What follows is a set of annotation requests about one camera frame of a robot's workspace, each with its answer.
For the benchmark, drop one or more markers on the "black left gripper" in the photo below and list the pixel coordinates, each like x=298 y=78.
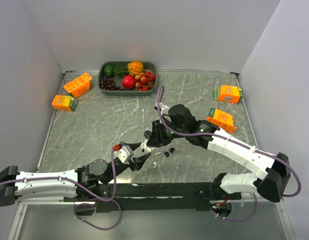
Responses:
x=138 y=162

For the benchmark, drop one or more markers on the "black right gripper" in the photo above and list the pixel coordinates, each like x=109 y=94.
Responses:
x=157 y=138

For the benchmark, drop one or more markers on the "white earbud charging case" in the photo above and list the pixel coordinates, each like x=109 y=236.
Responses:
x=145 y=148

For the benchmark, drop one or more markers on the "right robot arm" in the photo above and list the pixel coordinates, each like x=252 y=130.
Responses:
x=268 y=174

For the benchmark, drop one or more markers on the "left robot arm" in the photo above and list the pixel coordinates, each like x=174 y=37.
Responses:
x=77 y=184

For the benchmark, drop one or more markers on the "black earbud charging case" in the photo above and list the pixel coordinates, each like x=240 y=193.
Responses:
x=147 y=134

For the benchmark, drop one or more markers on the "red lychee bunch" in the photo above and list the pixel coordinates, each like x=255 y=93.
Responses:
x=145 y=81

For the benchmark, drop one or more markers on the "red apple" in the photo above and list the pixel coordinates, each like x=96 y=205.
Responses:
x=128 y=82

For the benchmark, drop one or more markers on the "grey-green fruit tray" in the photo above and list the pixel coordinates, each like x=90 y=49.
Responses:
x=148 y=66

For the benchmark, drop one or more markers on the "dark grape bunch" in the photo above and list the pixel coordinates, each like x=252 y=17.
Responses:
x=108 y=84

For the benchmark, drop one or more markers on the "green leafy sprig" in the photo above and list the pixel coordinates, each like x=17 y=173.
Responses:
x=120 y=71

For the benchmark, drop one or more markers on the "orange box back right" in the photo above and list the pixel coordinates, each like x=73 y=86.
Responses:
x=228 y=93

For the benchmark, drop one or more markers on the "green lime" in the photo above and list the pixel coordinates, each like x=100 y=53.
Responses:
x=109 y=70

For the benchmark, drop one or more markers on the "orange green box left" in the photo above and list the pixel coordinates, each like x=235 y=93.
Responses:
x=64 y=103

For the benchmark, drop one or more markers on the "orange box back left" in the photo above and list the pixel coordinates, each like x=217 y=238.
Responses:
x=79 y=85

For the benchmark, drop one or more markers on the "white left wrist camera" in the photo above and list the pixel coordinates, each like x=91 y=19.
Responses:
x=123 y=156

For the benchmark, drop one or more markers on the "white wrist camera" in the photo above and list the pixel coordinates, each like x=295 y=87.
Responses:
x=162 y=107
x=123 y=156

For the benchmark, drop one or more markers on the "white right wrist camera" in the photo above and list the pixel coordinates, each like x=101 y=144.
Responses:
x=162 y=107

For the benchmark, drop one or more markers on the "aluminium frame rail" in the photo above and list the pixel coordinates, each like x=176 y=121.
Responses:
x=42 y=201

